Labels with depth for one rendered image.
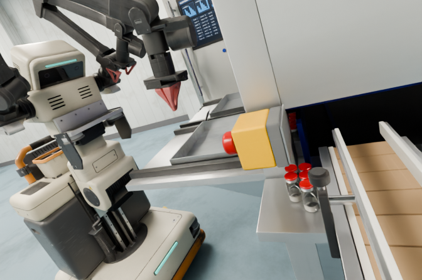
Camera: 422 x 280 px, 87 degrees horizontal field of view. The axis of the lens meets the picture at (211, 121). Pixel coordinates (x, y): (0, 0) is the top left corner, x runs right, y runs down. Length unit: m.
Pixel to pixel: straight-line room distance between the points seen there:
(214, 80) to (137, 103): 3.46
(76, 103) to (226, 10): 0.84
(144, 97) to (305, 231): 4.48
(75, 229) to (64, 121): 0.60
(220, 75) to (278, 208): 1.18
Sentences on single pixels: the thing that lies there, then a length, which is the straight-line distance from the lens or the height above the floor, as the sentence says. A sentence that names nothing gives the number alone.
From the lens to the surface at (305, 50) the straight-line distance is 0.38.
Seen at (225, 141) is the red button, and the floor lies 1.01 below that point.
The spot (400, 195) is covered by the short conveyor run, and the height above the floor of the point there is 0.93.
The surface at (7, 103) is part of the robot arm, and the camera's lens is 0.91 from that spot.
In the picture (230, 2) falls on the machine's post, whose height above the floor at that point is 1.20.
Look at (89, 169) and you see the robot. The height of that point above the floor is 0.85.
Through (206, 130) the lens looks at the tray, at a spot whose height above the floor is 0.88.
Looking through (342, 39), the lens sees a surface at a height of 1.10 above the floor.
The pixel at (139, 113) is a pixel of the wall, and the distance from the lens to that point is 4.90.
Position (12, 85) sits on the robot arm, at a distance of 0.93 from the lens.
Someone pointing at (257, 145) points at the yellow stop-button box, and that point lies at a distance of 0.34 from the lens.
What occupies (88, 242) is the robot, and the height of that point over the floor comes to 0.45.
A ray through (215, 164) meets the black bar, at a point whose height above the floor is 0.90.
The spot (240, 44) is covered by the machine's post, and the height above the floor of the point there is 1.14.
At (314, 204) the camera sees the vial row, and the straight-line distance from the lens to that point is 0.38.
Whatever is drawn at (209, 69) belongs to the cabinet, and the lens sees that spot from 1.50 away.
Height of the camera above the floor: 1.15
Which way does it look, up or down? 17 degrees down
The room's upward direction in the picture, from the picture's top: 20 degrees counter-clockwise
